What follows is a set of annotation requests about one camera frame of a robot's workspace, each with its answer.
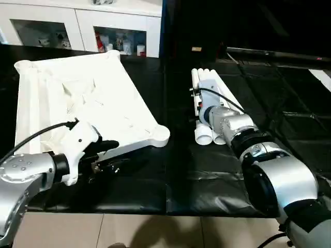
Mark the black work mat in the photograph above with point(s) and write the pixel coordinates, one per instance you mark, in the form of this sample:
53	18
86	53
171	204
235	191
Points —
289	124

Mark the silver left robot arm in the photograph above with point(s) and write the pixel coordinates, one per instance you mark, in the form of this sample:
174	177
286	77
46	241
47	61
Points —
26	181

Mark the grey crumpled object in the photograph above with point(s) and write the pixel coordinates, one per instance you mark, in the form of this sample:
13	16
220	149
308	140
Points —
103	1

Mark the small tan box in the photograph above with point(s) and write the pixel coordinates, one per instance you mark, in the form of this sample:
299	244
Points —
196	49

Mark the white plastic table top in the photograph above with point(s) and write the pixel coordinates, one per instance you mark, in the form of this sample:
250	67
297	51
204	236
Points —
77	93

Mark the dark long rail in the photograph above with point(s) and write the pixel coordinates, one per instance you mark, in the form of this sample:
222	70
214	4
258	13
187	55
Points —
274	53

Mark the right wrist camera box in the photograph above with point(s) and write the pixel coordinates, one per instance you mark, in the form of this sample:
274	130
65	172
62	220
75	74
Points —
211	93

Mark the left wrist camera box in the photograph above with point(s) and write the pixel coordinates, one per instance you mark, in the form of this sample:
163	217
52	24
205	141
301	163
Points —
83	139

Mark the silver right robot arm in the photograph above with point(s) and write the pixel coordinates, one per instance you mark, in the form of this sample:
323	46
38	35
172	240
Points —
274	175

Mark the white glass-door cabinet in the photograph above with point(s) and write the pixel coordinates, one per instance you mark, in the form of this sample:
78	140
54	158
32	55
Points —
80	28

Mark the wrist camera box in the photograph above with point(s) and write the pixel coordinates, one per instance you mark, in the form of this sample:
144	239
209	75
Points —
83	139
211	93

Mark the small white cup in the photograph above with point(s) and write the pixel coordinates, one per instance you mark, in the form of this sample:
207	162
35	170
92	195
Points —
141	49

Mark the white flat strip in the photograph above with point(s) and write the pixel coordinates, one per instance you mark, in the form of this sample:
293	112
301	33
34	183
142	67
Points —
321	77

